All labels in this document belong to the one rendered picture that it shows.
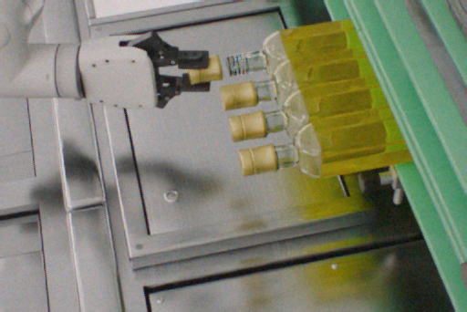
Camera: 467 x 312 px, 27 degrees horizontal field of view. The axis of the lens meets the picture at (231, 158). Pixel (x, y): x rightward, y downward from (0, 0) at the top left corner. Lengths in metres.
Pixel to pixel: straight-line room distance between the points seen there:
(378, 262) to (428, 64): 0.31
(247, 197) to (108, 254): 0.21
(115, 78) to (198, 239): 0.24
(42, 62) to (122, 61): 0.11
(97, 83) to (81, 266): 0.25
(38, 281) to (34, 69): 0.28
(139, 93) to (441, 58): 0.41
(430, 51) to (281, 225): 0.31
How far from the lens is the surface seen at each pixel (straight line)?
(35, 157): 1.47
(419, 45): 1.18
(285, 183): 1.36
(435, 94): 1.12
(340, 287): 1.31
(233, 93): 1.28
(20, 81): 1.35
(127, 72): 1.31
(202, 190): 1.36
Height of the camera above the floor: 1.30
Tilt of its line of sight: 6 degrees down
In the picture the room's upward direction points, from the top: 100 degrees counter-clockwise
